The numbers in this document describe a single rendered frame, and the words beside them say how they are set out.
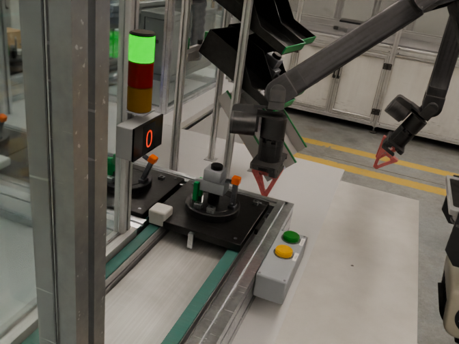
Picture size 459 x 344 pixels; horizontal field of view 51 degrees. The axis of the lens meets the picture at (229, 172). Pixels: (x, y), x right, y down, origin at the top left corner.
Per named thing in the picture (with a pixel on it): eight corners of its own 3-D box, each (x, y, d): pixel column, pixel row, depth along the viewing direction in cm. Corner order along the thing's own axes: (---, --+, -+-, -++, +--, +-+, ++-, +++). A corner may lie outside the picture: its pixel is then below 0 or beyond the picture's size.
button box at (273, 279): (303, 256, 122) (307, 235, 120) (282, 306, 104) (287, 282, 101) (276, 248, 124) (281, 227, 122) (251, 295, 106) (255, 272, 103)
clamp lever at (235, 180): (237, 203, 122) (242, 176, 119) (234, 206, 121) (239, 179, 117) (224, 199, 123) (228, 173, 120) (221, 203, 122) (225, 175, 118)
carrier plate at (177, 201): (268, 208, 132) (269, 201, 131) (239, 252, 112) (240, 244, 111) (188, 185, 139) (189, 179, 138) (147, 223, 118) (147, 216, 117)
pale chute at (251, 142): (285, 168, 149) (297, 162, 147) (267, 181, 139) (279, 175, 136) (238, 90, 149) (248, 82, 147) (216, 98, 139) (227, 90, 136)
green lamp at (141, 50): (158, 61, 96) (160, 35, 94) (145, 65, 92) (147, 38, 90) (136, 56, 98) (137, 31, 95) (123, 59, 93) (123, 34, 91)
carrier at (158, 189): (184, 184, 139) (188, 144, 134) (141, 221, 118) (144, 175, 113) (111, 163, 146) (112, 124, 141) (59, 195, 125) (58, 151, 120)
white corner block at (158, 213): (172, 220, 121) (173, 206, 119) (164, 228, 117) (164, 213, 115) (156, 215, 122) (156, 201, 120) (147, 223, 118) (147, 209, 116)
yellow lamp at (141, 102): (156, 108, 100) (157, 85, 98) (143, 115, 96) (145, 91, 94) (134, 103, 102) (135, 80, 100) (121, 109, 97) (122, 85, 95)
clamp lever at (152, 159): (147, 179, 129) (159, 157, 126) (144, 181, 128) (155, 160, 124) (137, 170, 130) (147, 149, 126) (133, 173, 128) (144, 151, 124)
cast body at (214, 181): (229, 190, 123) (232, 164, 120) (223, 196, 119) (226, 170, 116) (198, 181, 125) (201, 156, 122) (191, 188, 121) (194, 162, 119)
